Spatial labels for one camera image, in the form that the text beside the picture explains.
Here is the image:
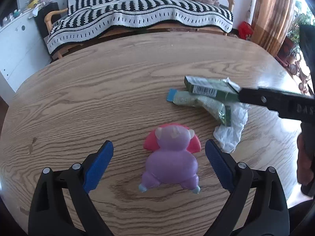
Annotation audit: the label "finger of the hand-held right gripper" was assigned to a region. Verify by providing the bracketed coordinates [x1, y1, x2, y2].
[237, 87, 291, 118]

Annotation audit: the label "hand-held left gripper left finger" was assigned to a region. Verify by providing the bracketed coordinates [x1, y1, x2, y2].
[28, 140, 114, 236]

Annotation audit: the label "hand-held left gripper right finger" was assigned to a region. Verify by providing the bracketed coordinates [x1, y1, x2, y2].
[205, 139, 290, 236]

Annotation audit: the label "green cardboard box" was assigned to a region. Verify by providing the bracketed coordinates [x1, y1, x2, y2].
[184, 76, 241, 102]

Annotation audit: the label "person's right hand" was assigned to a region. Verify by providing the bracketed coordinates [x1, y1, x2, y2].
[296, 133, 308, 185]

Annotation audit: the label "white crumpled plastic wrap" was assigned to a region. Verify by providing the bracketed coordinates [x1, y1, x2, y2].
[213, 102, 249, 153]

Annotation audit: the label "purple pig toy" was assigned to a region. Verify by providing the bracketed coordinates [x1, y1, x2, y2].
[138, 122, 202, 194]

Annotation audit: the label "green sachet with blue end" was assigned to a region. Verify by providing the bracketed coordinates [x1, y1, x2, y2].
[167, 88, 232, 127]

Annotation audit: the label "red bag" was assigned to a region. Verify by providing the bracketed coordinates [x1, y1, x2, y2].
[237, 21, 253, 40]

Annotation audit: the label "potted plants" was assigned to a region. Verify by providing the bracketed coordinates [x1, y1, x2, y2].
[278, 1, 310, 64]

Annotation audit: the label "brown curtain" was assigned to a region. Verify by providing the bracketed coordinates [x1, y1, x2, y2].
[251, 0, 297, 57]

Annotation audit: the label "white cabinet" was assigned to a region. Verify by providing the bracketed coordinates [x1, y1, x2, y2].
[0, 11, 53, 94]

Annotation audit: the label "sofa with striped blanket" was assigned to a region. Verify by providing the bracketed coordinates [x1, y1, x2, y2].
[47, 0, 234, 54]

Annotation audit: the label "black box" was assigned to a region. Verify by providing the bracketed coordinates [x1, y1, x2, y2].
[34, 2, 62, 40]

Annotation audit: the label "wooden sofa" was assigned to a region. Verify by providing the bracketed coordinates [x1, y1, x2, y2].
[44, 0, 235, 60]

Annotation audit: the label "clutter on cabinet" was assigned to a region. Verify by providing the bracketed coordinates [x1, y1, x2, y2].
[0, 0, 53, 22]

